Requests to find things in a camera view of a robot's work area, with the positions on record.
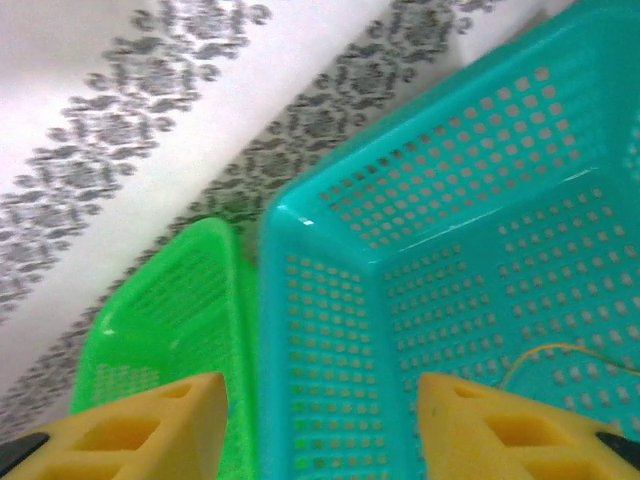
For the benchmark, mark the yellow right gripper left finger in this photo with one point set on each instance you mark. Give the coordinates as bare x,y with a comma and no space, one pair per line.
125,450

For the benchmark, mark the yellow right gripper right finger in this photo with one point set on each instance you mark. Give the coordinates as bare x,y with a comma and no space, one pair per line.
465,450

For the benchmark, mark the green plastic basket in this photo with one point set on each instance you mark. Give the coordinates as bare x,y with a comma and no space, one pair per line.
165,320

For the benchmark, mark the teal plastic basket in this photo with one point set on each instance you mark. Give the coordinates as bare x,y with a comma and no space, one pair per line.
380,235

